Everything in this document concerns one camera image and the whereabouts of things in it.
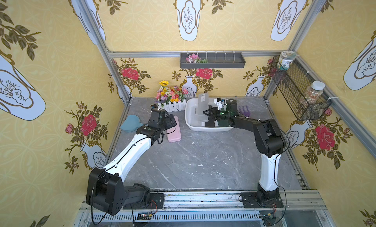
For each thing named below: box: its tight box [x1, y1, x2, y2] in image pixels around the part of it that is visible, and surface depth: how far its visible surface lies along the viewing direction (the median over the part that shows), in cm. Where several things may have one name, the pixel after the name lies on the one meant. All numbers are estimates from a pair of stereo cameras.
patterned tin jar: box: [276, 50, 298, 70], surface depth 87 cm
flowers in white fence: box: [155, 80, 189, 113], surface depth 105 cm
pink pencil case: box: [166, 115, 182, 143], surface depth 98 cm
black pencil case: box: [204, 117, 215, 128], surface depth 105 cm
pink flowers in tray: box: [185, 53, 209, 64], surface depth 89 cm
